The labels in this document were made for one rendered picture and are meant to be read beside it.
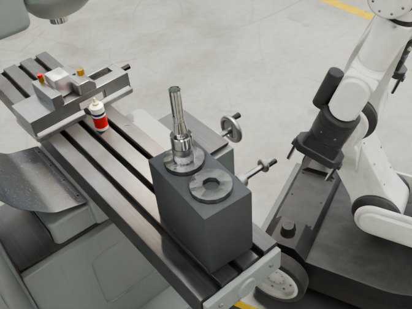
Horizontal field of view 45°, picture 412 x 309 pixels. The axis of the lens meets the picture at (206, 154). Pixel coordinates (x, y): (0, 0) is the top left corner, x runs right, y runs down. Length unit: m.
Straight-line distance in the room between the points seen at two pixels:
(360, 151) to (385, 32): 0.52
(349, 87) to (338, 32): 2.77
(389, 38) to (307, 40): 2.71
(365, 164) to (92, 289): 0.93
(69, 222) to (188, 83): 1.96
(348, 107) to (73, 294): 1.04
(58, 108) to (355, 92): 0.87
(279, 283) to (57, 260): 0.68
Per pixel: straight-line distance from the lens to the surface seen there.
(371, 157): 1.46
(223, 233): 1.05
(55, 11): 1.23
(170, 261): 1.16
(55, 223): 1.46
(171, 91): 0.97
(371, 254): 1.62
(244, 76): 3.30
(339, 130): 1.13
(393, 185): 1.56
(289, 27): 3.84
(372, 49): 1.01
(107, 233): 1.57
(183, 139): 1.02
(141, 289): 1.87
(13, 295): 1.47
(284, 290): 1.65
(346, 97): 1.05
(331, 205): 1.73
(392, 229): 1.54
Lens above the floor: 1.85
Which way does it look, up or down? 43 degrees down
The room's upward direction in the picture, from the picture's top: 6 degrees counter-clockwise
